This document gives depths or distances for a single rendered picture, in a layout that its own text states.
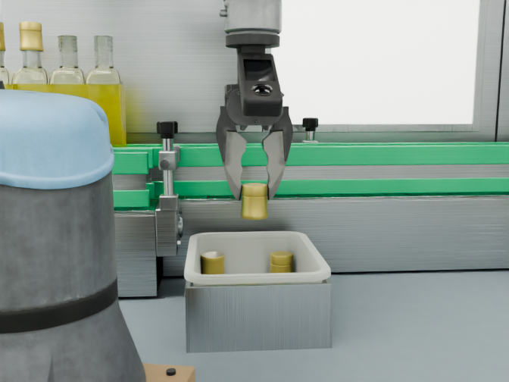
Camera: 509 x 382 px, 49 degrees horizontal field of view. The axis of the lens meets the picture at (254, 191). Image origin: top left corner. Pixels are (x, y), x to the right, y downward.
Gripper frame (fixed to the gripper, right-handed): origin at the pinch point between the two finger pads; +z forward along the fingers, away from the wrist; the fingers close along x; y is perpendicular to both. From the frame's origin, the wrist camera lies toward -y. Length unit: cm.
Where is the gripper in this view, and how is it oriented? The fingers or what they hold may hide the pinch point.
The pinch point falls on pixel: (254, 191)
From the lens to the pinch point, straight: 73.1
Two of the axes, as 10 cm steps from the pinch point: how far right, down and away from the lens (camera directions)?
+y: -1.0, -1.6, 9.8
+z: 0.0, 9.9, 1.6
